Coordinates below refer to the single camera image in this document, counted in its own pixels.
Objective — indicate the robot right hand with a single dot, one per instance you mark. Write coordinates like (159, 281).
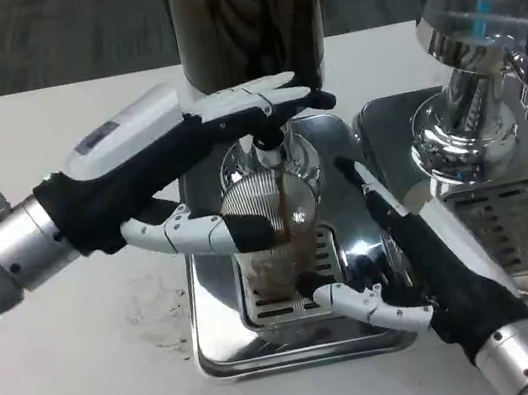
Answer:
(461, 286)

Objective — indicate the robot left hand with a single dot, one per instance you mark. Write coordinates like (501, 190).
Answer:
(136, 163)

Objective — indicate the clear ribbed glass cup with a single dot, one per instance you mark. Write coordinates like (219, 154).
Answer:
(253, 194)

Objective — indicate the black tap of dark dispenser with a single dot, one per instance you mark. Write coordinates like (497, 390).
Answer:
(268, 148)

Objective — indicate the robot left arm silver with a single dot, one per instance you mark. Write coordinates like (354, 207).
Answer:
(14, 249)

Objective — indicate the steel slotted drip grid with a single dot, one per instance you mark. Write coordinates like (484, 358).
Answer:
(516, 221)
(323, 248)

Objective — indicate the steel drip tray base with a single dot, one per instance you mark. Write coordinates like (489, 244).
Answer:
(385, 136)
(226, 335)

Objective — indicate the drink dispenser with dark drink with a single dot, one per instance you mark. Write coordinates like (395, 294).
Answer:
(249, 17)

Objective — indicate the steel dispenser with clear tank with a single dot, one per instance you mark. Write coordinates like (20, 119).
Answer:
(468, 52)

